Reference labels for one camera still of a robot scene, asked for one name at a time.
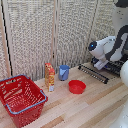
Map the red plastic bowl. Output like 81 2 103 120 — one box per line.
67 79 88 95

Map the red plastic shopping basket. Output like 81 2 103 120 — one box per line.
0 74 49 128

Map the blue mug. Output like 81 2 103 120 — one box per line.
58 64 71 82

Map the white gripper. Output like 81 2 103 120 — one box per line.
93 57 110 71

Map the orange food carton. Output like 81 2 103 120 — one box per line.
44 62 57 93

